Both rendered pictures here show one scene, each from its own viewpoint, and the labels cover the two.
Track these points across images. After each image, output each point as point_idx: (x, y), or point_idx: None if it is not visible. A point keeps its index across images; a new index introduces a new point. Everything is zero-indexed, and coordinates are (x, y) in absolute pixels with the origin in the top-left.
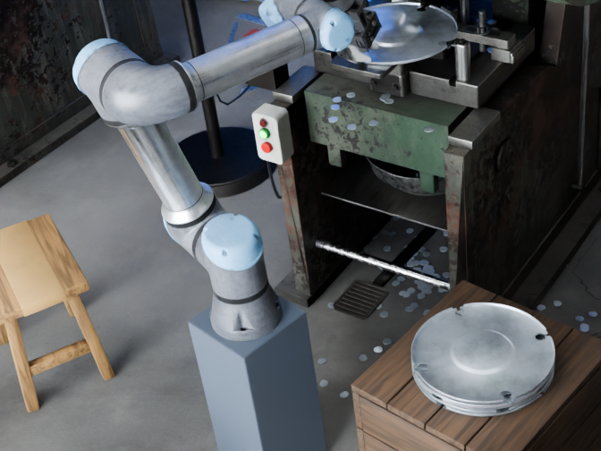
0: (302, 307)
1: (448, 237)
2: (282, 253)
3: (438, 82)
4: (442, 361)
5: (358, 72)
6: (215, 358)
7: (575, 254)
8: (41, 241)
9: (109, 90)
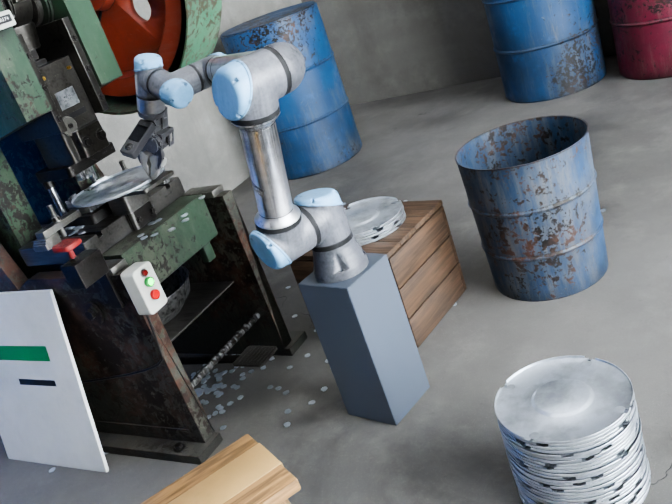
0: (221, 443)
1: (249, 261)
2: (144, 481)
3: (161, 193)
4: (369, 224)
5: (162, 180)
6: (371, 294)
7: None
8: (166, 501)
9: (289, 53)
